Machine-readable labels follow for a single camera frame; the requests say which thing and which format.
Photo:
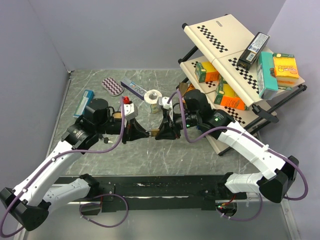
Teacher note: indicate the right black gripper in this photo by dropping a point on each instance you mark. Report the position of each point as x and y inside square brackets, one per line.
[168, 130]

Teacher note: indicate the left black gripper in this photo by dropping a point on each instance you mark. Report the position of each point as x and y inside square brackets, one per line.
[133, 131]

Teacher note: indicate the small brass padlock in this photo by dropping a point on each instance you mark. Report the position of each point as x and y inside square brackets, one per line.
[154, 132]

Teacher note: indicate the long shackle brass padlock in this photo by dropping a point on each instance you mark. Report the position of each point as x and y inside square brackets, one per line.
[117, 116]

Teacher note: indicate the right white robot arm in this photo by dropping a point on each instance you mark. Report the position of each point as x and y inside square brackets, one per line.
[276, 172]

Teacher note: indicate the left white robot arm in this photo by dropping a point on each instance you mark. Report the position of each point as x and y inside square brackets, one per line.
[97, 130]

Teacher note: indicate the purple toothpaste box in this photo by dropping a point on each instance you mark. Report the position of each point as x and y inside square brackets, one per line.
[134, 88]

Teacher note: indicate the pink striped oval sponge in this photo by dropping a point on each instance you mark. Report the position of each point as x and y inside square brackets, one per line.
[112, 87]

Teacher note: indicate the blue rectangular box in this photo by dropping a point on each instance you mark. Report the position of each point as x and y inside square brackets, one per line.
[85, 99]

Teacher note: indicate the lower orange green box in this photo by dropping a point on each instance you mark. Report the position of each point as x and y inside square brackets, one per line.
[227, 97]

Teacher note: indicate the orange green box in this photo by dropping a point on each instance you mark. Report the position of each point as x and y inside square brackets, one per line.
[206, 72]
[227, 97]

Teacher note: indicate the upper orange green box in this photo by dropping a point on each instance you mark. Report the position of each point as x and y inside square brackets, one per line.
[206, 72]

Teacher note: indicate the beige checkered shelf rack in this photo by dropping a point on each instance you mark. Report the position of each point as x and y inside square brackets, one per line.
[221, 41]

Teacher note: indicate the teal box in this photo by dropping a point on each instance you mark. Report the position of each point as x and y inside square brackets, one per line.
[267, 82]

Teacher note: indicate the black rectangular box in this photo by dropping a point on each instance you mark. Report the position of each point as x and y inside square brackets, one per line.
[252, 51]

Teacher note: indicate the orange sponge pack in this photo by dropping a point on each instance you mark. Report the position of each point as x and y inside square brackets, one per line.
[285, 70]

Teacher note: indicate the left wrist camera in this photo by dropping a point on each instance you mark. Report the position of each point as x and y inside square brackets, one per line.
[130, 109]

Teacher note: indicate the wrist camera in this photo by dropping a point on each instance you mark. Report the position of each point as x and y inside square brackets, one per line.
[130, 109]
[166, 103]

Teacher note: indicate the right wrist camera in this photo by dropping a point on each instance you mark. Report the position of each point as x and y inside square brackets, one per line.
[166, 103]

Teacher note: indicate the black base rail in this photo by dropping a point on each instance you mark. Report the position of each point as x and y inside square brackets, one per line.
[160, 192]

